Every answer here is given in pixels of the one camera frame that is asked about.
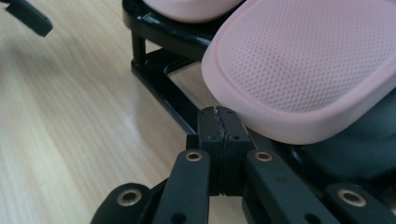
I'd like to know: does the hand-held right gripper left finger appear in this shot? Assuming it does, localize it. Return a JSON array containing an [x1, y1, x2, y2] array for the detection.
[[197, 105, 226, 197]]

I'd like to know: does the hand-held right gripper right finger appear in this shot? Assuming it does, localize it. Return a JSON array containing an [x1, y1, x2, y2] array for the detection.
[[216, 105, 254, 197]]

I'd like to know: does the pink slipper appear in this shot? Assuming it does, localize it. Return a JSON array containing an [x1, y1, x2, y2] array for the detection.
[[142, 0, 245, 24], [201, 0, 396, 146]]

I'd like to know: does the black metal shoe rack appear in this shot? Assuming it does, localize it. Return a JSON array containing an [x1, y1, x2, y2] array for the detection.
[[121, 0, 302, 162]]

